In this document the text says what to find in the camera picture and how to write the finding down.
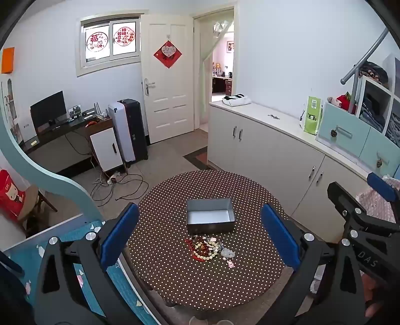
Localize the round red paper-cut decal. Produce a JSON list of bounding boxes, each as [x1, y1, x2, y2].
[[86, 27, 110, 52], [113, 25, 136, 47]]

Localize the cream bead bracelet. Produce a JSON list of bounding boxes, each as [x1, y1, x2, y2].
[[195, 241, 220, 261]]

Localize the teal drawer unit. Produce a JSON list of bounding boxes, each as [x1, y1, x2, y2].
[[315, 101, 400, 176]]

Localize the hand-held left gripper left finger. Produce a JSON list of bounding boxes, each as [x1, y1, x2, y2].
[[33, 202, 164, 325]]

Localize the grey metal box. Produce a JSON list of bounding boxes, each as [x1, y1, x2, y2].
[[186, 198, 236, 234]]

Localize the long white sideboard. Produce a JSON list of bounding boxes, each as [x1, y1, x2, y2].
[[207, 101, 371, 235]]

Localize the dark desk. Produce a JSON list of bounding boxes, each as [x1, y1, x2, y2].
[[19, 109, 115, 176]]

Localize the white door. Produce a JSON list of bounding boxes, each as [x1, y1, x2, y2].
[[140, 14, 195, 145]]

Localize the window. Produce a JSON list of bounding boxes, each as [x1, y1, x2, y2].
[[76, 12, 145, 76]]

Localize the round table with dotted tablecloth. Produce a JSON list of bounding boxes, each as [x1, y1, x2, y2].
[[128, 170, 296, 311]]

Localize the red gift bag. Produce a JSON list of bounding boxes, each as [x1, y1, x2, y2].
[[0, 169, 27, 223]]

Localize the white router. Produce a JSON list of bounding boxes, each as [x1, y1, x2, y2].
[[93, 101, 107, 122]]

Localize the folded white cloth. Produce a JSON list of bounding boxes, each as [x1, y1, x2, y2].
[[222, 94, 252, 107]]

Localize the black monitor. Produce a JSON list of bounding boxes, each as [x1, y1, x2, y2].
[[30, 90, 68, 131]]

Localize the grey metal handrail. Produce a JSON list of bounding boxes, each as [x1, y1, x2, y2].
[[340, 29, 390, 106]]

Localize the green paper bag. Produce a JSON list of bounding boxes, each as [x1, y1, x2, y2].
[[302, 96, 323, 136]]

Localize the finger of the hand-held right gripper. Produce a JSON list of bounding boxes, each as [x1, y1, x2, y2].
[[367, 172, 400, 205], [327, 182, 400, 238]]

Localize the pink patterned cloth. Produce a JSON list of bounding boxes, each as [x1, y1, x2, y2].
[[354, 176, 400, 224]]

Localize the blue patterned blanket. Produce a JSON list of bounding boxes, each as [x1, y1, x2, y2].
[[0, 220, 163, 325]]

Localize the red stuffed toy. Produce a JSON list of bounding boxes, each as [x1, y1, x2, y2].
[[327, 92, 357, 115]]

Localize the floor cables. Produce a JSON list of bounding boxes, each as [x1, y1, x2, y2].
[[90, 170, 149, 207]]

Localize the dark striped cloth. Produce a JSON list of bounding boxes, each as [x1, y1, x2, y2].
[[358, 61, 389, 84]]

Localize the teal curved bed frame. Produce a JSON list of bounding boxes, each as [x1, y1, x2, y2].
[[0, 115, 106, 226]]

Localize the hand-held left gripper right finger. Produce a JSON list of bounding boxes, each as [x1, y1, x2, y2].
[[260, 204, 367, 325]]

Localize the red diamond door ornament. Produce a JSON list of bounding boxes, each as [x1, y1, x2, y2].
[[153, 40, 183, 69]]

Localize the orange box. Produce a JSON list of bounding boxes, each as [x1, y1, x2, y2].
[[1, 47, 15, 75]]

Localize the white cubby shelf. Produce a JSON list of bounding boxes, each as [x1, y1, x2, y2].
[[353, 75, 400, 148]]

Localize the wooden chair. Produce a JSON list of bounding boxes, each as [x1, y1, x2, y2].
[[18, 184, 59, 236]]

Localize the white upright appliance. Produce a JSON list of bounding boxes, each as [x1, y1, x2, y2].
[[108, 101, 136, 163]]

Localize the black suitcase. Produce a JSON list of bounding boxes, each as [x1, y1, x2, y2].
[[117, 99, 149, 162]]

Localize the person's right hand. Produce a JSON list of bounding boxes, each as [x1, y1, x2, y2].
[[362, 272, 400, 316]]

